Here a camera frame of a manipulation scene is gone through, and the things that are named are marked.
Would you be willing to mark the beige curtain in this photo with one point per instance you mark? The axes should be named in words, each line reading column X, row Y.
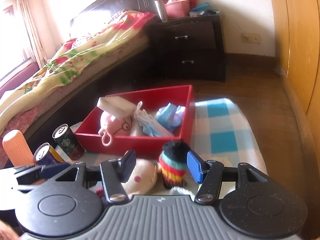
column 36, row 49

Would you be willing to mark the steel thermos cup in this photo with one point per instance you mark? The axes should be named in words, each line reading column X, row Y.
column 160, row 6

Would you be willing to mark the rainbow striped knit hat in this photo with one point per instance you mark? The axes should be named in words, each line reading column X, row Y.
column 173, row 162

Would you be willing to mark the wooden wardrobe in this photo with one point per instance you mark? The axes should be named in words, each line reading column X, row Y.
column 296, row 25

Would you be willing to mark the dark wooden nightstand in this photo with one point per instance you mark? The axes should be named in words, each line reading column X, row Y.
column 189, row 48

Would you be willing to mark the wall power socket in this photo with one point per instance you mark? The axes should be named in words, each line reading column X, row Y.
column 250, row 38

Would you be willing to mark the blue items on nightstand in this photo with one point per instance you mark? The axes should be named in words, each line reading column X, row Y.
column 203, row 9

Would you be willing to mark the orange ribbed bottle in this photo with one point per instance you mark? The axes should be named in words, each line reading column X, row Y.
column 17, row 148

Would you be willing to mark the floral yellow quilt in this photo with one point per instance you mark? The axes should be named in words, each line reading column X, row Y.
column 65, row 67

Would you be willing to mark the pink plastic basket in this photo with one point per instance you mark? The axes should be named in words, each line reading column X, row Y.
column 177, row 9

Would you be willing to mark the white tissue pack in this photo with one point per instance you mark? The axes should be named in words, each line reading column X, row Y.
column 116, row 106

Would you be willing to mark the dark Starbucks can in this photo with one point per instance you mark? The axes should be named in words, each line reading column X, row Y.
column 65, row 138

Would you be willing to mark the blue yellow drink can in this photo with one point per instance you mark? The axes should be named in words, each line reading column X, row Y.
column 47, row 155

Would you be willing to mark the purple window seat cushion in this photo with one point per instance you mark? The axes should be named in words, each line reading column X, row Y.
column 19, row 78

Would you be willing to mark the blue white checkered cloth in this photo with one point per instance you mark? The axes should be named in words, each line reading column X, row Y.
column 220, row 132

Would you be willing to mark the pink pig plush toy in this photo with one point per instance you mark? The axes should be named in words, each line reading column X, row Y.
column 111, row 126

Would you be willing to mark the cream plush doll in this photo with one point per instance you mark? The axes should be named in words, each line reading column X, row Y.
column 142, row 178

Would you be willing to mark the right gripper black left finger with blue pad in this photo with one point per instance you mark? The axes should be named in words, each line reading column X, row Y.
column 114, row 173

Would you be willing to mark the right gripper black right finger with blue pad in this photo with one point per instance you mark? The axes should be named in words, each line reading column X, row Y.
column 208, row 174

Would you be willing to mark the dark wooden bed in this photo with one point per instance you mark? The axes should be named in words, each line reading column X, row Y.
column 72, row 103

